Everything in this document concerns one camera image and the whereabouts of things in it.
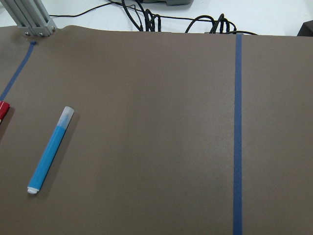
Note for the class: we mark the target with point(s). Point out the blue marker pen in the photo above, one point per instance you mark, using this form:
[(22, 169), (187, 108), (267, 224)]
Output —
[(41, 171)]

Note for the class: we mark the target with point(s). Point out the red capped white marker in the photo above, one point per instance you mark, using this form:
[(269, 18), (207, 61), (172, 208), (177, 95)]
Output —
[(4, 107)]

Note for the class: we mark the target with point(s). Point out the aluminium frame post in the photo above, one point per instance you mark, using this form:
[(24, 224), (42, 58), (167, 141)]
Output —
[(31, 17)]

